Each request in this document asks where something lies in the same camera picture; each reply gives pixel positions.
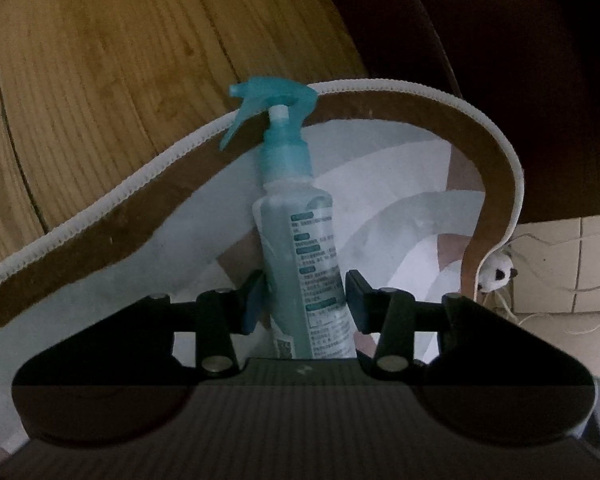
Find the white charging cable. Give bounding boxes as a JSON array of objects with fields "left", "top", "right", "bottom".
[{"left": 482, "top": 228, "right": 600, "bottom": 336}]

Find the small panda plush toy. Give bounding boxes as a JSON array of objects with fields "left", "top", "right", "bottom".
[{"left": 477, "top": 252, "right": 518, "bottom": 294}]

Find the patterned rug with white trim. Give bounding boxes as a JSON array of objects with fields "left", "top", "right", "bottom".
[{"left": 0, "top": 79, "right": 524, "bottom": 454}]

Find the teal spray bottle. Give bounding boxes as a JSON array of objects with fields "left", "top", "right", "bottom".
[{"left": 220, "top": 77, "right": 356, "bottom": 360}]

